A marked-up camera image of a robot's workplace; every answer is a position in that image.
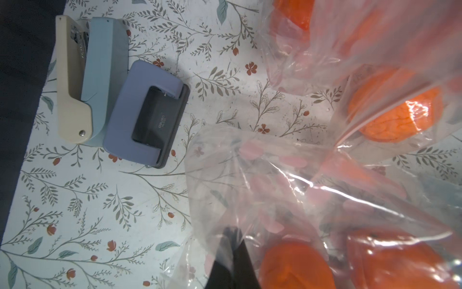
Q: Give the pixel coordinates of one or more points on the orange in bag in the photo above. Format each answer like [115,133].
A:
[394,259]
[294,265]

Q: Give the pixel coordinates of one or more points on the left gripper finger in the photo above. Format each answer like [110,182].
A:
[232,267]

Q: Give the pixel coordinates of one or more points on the clear zip-top bag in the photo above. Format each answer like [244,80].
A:
[275,190]
[400,63]

